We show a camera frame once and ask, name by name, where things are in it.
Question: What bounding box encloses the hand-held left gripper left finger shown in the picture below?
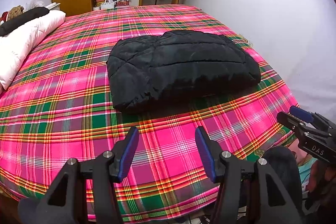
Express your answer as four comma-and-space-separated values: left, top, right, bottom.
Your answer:
18, 126, 139, 224

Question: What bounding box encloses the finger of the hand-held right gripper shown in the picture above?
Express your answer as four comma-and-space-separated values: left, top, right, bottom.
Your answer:
277, 112, 328, 138
289, 106, 314, 123

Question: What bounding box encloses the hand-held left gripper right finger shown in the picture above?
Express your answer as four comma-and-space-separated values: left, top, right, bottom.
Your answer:
195, 126, 305, 224

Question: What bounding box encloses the black puffer jacket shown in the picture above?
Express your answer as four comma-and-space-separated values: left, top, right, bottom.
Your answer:
106, 30, 261, 114

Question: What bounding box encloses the person's right hand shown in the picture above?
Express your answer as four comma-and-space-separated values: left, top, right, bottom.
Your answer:
309, 162, 336, 194

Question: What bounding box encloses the person's right leg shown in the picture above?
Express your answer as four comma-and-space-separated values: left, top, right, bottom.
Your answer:
262, 147, 302, 214

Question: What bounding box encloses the pink plaid bed sheet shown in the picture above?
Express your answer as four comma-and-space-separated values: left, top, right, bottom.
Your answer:
0, 5, 300, 222

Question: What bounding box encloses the white tote bag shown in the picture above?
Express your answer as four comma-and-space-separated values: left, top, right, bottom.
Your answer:
100, 0, 116, 10

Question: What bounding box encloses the white folded quilt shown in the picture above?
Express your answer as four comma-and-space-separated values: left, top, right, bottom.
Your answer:
0, 10, 66, 90

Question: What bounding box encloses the black pillow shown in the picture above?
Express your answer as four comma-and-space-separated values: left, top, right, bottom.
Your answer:
0, 7, 50, 37

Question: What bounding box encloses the brown teddy bear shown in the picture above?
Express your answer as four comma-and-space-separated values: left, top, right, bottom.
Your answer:
7, 5, 25, 21

